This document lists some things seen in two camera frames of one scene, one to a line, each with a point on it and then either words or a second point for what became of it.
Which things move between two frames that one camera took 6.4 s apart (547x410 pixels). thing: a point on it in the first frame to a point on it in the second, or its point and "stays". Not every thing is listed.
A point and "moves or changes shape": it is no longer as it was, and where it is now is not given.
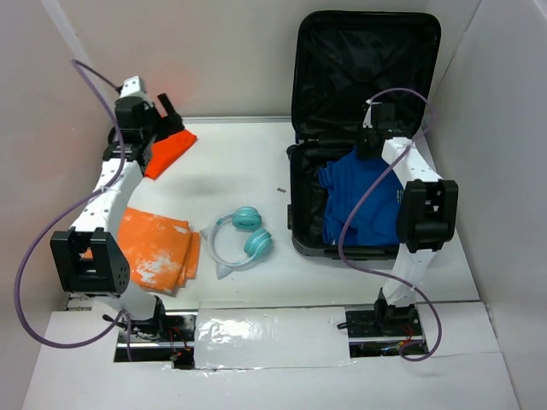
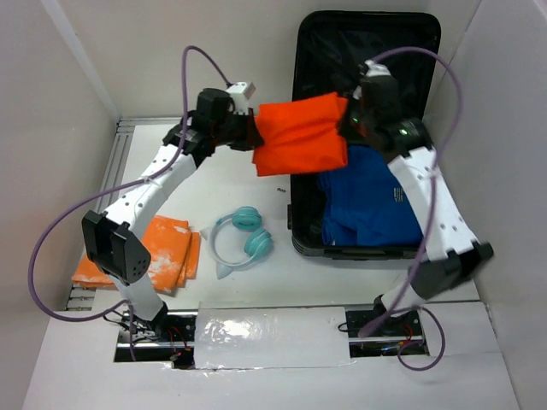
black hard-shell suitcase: (341, 60) stays
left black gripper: (170, 124) to (253, 137)
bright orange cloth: (167, 150) moves or changes shape
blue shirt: (345, 182) stays
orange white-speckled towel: (161, 252) stays
